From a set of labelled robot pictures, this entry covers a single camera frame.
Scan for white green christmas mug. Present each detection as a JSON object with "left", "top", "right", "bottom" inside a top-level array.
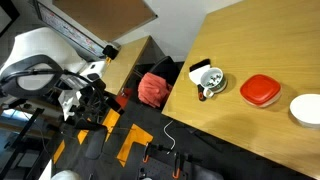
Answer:
[{"left": 200, "top": 67, "right": 227, "bottom": 98}]

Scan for foil sweets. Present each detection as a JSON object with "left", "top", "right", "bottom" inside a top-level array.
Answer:
[{"left": 206, "top": 74, "right": 221, "bottom": 86}]

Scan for red plastic container lid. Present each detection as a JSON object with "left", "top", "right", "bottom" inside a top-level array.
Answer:
[{"left": 240, "top": 74, "right": 281, "bottom": 107}]

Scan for clear plastic tupperware container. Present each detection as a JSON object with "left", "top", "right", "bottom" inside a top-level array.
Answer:
[{"left": 240, "top": 89, "right": 281, "bottom": 108}]

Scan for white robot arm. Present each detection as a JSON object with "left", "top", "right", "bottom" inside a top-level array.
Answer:
[{"left": 0, "top": 27, "right": 123, "bottom": 131}]

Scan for pink cloth on chair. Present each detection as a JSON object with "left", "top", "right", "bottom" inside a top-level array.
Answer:
[{"left": 138, "top": 73, "right": 172, "bottom": 108}]

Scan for black office chair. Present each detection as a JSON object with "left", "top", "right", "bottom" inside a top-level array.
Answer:
[{"left": 133, "top": 55, "right": 181, "bottom": 111}]

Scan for black orange clamp left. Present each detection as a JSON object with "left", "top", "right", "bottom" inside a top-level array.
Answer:
[{"left": 142, "top": 142, "right": 151, "bottom": 163}]

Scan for black orange clamp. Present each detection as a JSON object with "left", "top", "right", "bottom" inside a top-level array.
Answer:
[
  {"left": 142, "top": 142, "right": 151, "bottom": 163},
  {"left": 172, "top": 152, "right": 180, "bottom": 179}
]

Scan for black orange clamp right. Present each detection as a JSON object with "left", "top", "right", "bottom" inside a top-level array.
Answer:
[{"left": 172, "top": 152, "right": 180, "bottom": 179}]

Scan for cork notice board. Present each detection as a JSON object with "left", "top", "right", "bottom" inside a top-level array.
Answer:
[{"left": 53, "top": 0, "right": 157, "bottom": 41}]

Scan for white cable on floor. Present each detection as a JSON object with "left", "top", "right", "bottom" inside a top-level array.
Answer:
[{"left": 163, "top": 120, "right": 177, "bottom": 155}]

